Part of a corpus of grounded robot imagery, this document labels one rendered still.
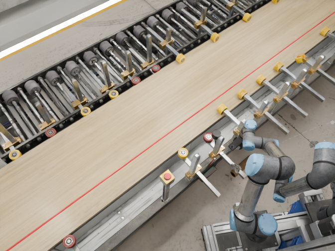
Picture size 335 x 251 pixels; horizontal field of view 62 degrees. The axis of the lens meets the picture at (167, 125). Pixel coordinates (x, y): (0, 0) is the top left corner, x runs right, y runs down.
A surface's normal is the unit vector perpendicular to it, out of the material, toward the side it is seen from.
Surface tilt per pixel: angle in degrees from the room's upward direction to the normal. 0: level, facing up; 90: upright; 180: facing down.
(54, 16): 61
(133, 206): 0
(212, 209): 0
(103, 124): 0
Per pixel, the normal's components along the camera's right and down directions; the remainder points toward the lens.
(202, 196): 0.04, -0.49
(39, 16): 0.58, 0.35
